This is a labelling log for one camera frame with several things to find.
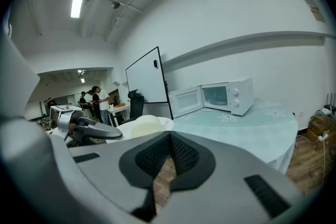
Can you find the white power strip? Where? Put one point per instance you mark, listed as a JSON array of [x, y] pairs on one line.
[[323, 136]]

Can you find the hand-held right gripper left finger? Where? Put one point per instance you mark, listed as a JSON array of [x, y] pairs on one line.
[[105, 173]]

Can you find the white desk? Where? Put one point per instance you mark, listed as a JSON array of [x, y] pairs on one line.
[[119, 110]]

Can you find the light green floral tablecloth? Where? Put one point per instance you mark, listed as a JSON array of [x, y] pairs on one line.
[[236, 133]]

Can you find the router with black antennas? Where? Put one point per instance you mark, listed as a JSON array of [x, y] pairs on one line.
[[328, 110]]

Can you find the black office chair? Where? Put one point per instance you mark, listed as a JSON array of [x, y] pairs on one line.
[[136, 106]]

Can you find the pale yellow food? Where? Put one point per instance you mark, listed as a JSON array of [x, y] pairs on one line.
[[145, 126]]

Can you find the black-framed whiteboard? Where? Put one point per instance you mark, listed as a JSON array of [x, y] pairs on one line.
[[145, 78]]

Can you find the white microwave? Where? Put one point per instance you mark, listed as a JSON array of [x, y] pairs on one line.
[[240, 97]]

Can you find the small ceiling lights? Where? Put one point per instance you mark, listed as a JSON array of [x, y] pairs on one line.
[[82, 76]]

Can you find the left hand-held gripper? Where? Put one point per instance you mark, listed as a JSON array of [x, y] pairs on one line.
[[64, 119]]

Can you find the stack of cardboard boxes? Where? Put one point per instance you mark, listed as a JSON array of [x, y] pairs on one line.
[[319, 126]]

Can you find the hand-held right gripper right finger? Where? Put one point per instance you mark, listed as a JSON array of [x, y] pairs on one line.
[[231, 165]]

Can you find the black whiteboard eraser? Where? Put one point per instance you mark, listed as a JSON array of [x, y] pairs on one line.
[[155, 63]]

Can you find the white wall ledge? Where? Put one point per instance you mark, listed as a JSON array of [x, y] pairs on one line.
[[249, 39]]

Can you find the wall poster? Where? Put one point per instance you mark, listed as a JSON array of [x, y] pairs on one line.
[[313, 6]]

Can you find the round ceiling fixture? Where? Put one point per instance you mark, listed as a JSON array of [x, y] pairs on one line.
[[115, 4]]

